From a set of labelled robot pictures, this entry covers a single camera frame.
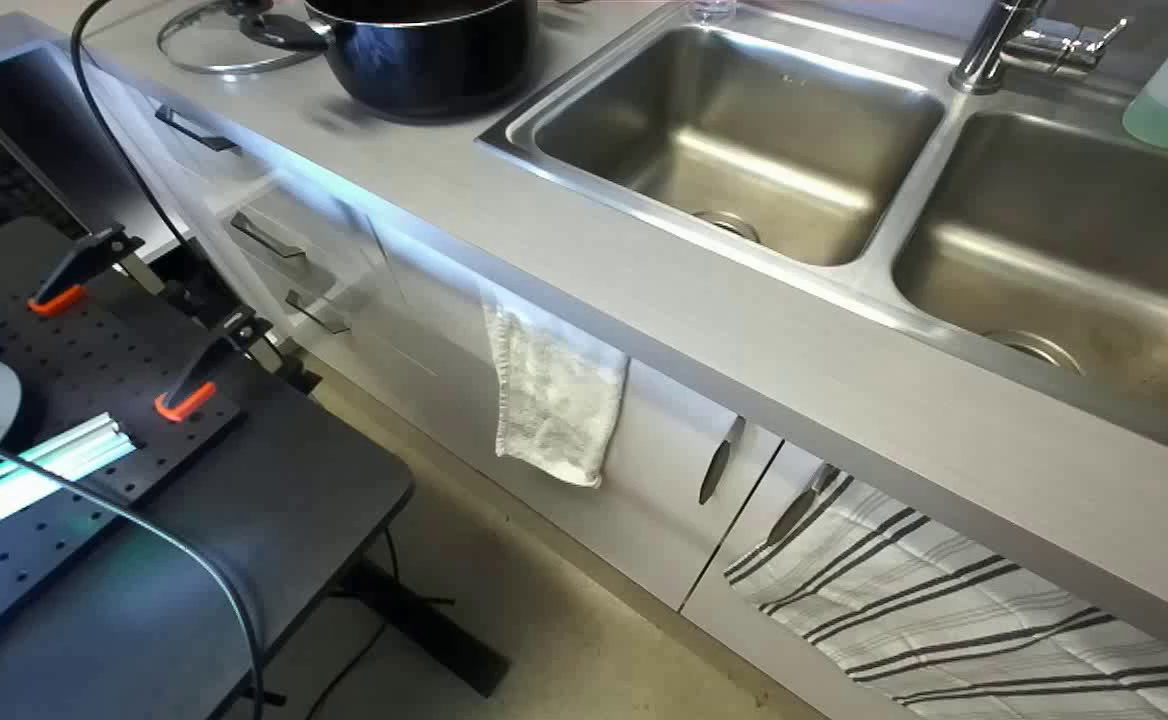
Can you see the glass pot lid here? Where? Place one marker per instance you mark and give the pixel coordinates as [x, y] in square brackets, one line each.
[238, 37]

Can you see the black cooking pot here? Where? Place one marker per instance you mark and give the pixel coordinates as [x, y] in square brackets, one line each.
[408, 57]

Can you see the white hanging dish towel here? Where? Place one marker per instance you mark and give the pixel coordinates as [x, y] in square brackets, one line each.
[556, 394]

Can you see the black perforated robot table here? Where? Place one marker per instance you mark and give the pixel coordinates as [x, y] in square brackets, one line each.
[258, 508]

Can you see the black clamp orange tip front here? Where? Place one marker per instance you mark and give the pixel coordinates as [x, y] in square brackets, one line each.
[238, 336]

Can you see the black clamp orange tip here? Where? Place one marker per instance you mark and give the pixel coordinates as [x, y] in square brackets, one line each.
[98, 254]
[238, 336]

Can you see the striped hanging dish towel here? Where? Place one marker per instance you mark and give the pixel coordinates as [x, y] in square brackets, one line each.
[946, 626]

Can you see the stainless double sink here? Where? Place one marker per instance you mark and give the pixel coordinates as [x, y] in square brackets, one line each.
[1004, 229]

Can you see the black clamp orange tip rear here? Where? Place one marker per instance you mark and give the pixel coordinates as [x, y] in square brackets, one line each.
[98, 254]

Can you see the chrome sink faucet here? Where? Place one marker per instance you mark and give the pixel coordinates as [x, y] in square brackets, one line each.
[1017, 33]

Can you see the cabinet door handle left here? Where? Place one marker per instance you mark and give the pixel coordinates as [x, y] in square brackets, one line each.
[717, 461]

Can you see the cabinet door handle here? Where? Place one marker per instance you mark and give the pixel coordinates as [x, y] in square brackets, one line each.
[717, 461]
[788, 518]

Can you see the cabinet door handle right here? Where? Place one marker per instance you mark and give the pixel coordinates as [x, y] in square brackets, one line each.
[788, 518]

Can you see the drawer handle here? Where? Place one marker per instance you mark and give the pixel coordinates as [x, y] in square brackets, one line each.
[312, 319]
[214, 142]
[244, 225]

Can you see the top drawer handle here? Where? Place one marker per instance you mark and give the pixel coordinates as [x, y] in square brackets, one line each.
[214, 142]

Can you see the aluminium extrusion rail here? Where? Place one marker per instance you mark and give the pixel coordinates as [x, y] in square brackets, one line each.
[72, 452]

